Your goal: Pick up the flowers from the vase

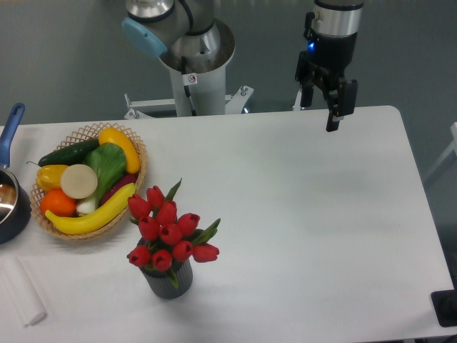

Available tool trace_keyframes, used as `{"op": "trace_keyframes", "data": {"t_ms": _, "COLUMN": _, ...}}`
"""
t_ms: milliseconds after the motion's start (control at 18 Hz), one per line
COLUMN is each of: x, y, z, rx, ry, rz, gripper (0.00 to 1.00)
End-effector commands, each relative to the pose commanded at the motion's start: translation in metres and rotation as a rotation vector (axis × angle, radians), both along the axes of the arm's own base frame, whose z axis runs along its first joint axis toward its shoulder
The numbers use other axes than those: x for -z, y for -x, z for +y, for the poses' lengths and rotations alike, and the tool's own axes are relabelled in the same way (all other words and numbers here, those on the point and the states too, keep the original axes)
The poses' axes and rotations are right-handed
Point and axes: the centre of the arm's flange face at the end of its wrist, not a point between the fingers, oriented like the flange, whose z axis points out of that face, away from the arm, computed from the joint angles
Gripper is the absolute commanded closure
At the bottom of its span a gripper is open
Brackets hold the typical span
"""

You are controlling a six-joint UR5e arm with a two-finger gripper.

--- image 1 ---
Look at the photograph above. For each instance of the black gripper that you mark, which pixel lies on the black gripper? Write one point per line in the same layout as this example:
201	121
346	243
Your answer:
324	62

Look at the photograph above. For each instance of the red tulip bouquet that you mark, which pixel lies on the red tulip bouquet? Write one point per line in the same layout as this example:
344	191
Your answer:
165	234

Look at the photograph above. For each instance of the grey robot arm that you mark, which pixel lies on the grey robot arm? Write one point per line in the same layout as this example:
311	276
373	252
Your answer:
196	47

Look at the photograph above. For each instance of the grey ribbed vase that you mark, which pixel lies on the grey ribbed vase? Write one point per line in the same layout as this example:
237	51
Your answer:
170	284

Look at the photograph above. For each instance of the purple eggplant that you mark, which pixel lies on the purple eggplant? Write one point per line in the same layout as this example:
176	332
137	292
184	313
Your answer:
124	180

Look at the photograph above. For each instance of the yellow squash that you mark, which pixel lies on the yellow squash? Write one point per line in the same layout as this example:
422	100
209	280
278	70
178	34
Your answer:
117	137

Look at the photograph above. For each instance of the green bok choy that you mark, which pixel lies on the green bok choy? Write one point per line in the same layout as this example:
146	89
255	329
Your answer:
109	163

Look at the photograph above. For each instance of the woven wicker basket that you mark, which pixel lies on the woven wicker basket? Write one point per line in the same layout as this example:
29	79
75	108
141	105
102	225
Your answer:
82	134

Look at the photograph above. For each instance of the black device at table edge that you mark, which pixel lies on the black device at table edge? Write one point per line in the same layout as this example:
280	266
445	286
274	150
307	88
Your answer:
444	304

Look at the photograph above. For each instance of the green cucumber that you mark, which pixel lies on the green cucumber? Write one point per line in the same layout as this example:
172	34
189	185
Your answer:
68	155

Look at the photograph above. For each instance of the beige round slice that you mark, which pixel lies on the beige round slice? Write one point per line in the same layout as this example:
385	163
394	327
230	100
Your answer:
79	181

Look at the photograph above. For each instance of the yellow banana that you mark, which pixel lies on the yellow banana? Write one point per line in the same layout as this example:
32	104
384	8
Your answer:
97	219

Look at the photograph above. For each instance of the yellow bell pepper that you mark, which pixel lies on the yellow bell pepper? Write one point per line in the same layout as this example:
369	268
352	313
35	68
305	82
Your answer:
48	177

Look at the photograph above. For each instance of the orange fruit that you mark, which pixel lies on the orange fruit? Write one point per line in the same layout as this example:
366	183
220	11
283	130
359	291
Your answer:
58	203

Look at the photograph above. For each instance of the white rolled cloth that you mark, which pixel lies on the white rolled cloth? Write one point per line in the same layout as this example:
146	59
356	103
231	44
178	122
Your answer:
22	292

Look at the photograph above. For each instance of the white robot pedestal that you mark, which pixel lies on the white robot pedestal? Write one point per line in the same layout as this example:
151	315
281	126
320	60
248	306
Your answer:
194	94

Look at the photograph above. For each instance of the white frame at right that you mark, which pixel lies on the white frame at right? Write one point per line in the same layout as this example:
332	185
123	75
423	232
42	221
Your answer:
443	161

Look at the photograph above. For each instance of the blue handled saucepan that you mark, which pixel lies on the blue handled saucepan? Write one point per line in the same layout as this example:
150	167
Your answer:
15	204

